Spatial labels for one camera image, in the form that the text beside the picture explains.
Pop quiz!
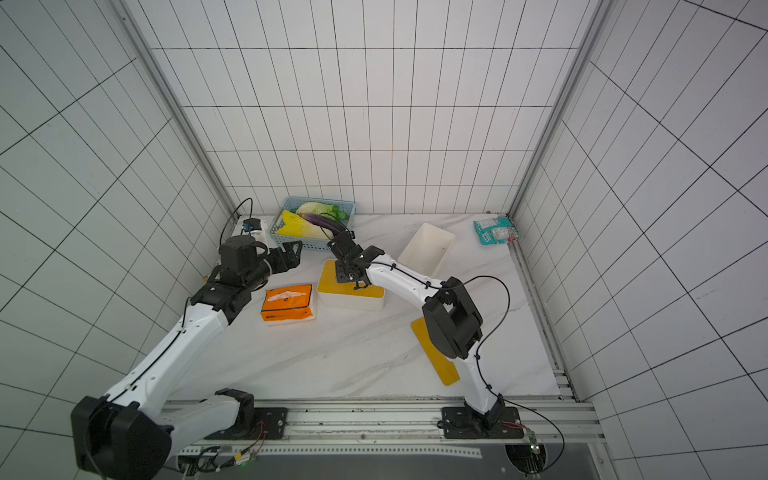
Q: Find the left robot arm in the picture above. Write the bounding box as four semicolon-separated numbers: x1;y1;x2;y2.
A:
71;235;302;479

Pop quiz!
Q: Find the green toy lettuce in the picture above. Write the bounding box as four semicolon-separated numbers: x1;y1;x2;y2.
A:
295;202;349;222

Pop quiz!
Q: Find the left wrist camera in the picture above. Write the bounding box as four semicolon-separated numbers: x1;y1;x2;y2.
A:
240;217;267;243

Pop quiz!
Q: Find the purple toy eggplant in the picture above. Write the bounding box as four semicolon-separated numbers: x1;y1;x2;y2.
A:
301;213;347;236

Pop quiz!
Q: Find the aluminium mounting rail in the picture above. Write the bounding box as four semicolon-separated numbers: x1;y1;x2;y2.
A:
181;397;606;461

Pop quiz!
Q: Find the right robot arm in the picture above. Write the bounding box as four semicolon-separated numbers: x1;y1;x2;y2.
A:
328;231;526;440

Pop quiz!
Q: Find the orange tissue pack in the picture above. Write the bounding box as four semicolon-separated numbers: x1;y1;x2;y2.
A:
260;284;316;325

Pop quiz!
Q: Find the white tissue box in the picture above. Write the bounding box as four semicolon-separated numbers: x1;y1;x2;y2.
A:
319;292;386;311
397;223;456;278

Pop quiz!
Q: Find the teal snack packet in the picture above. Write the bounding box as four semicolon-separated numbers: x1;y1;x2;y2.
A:
473;217;518;246

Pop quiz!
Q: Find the blue plastic basket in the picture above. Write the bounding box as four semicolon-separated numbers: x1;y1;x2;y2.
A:
269;196;355;251

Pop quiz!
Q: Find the yellow toy cabbage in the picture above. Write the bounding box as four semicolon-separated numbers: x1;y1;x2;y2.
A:
276;210;333;239

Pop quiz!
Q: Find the yellow box lid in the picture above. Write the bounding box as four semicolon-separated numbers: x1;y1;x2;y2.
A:
411;318;460;386
317;260;386;300

